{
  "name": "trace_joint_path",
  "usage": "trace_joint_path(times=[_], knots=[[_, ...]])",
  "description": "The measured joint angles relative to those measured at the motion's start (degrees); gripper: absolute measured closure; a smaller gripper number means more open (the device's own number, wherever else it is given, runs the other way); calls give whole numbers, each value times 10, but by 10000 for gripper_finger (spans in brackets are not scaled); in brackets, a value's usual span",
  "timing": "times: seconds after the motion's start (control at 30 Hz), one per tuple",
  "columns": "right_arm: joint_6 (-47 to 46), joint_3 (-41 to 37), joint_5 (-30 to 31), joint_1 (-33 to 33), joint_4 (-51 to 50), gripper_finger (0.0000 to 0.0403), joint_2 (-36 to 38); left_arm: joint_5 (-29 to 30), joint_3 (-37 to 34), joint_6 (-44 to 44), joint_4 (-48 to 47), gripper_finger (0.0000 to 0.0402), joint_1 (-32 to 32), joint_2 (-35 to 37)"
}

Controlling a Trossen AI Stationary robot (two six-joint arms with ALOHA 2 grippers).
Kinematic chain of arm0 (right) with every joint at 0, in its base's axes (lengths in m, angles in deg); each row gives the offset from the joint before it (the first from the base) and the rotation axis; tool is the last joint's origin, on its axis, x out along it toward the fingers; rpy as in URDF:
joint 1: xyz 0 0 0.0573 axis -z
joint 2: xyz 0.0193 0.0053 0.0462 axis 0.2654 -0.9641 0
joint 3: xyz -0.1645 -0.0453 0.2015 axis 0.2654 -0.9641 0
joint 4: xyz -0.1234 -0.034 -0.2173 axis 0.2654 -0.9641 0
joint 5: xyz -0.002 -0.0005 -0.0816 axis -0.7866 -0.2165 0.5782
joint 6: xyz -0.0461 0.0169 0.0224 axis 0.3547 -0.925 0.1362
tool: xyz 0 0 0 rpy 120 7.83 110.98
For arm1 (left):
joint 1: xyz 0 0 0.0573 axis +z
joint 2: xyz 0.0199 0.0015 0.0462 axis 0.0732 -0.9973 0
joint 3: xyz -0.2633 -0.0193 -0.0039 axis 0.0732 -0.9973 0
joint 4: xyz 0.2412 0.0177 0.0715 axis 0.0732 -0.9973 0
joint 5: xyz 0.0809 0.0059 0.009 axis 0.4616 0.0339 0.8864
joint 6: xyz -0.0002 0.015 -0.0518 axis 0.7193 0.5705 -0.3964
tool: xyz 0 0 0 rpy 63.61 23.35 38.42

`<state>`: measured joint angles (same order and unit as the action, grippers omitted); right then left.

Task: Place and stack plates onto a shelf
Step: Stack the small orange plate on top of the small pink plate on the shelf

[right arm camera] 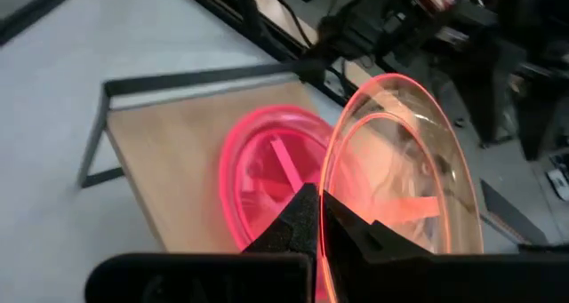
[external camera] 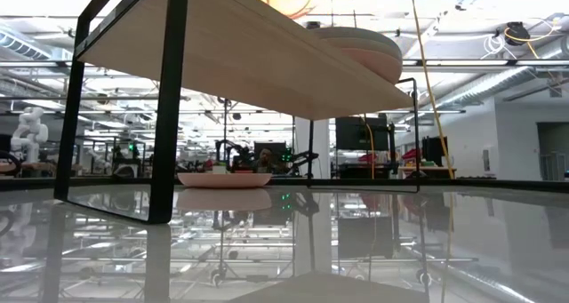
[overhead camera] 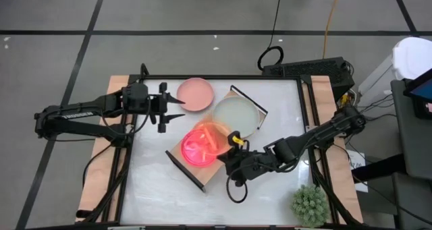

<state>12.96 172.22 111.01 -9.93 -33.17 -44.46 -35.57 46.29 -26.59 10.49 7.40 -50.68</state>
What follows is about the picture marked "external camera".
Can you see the black metal table frame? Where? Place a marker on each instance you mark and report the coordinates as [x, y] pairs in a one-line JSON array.
[[489, 184]]

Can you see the pink ceramic plate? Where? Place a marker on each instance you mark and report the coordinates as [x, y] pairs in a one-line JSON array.
[[224, 181], [382, 66]]

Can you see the beige ceramic plate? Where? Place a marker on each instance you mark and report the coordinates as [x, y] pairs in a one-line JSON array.
[[369, 45]]

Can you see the small black monitor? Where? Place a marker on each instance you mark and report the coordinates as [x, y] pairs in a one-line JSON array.
[[278, 146]]

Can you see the white building column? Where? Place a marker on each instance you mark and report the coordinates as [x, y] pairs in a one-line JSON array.
[[321, 149]]

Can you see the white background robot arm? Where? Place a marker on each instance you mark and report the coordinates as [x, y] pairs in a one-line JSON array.
[[30, 132]]

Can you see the person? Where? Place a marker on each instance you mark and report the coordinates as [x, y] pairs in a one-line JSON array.
[[265, 156]]

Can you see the large black monitor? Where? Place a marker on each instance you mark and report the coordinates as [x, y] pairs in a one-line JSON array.
[[355, 134]]

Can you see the wooden shelf black metal legs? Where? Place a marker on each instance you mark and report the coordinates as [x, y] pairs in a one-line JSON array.
[[244, 50]]

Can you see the black background robot arm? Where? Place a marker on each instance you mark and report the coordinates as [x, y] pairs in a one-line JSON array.
[[306, 158]]

